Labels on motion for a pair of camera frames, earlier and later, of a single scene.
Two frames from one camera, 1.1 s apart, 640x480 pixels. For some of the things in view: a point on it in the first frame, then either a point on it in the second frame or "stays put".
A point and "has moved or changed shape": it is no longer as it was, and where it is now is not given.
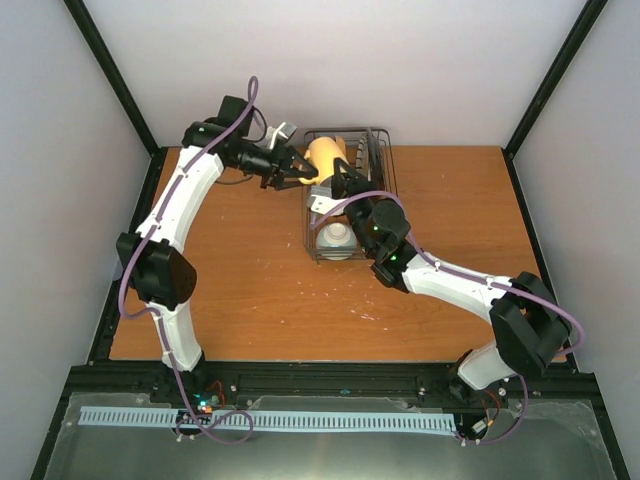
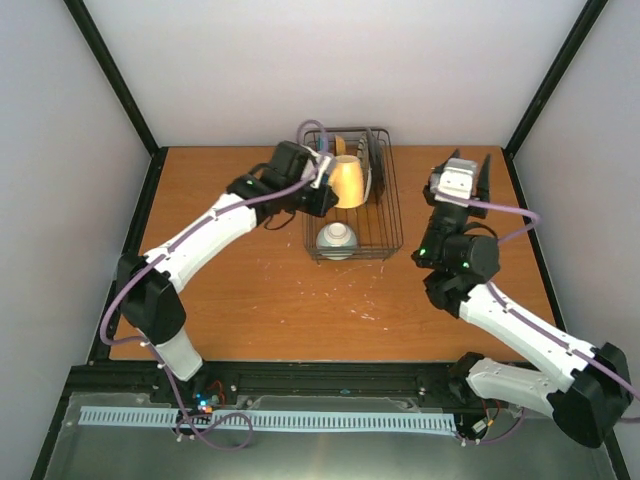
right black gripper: [352, 184] → [482, 186]
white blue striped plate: [362, 155] stays put
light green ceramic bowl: [336, 241] stays put
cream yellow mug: [321, 154] has moved or changed shape
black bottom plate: [375, 160] stays put
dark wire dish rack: [344, 158] stays put
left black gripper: [281, 165] → [323, 202]
